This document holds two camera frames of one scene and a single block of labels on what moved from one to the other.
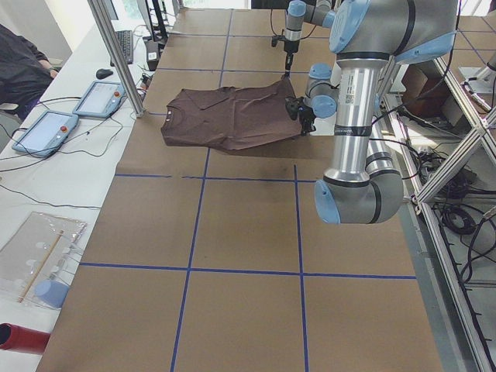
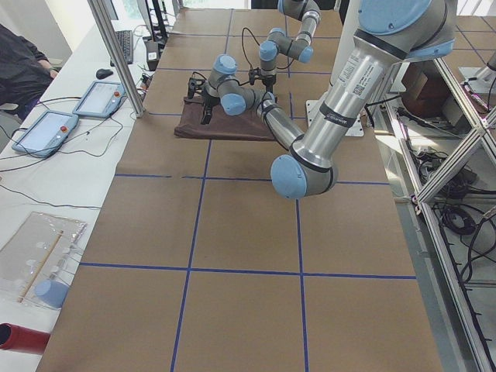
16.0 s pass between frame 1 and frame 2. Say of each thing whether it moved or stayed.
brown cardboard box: stayed
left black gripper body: moved
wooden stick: stayed
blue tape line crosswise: stayed
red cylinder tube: stayed
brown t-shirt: moved
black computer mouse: stayed
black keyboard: stayed
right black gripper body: moved
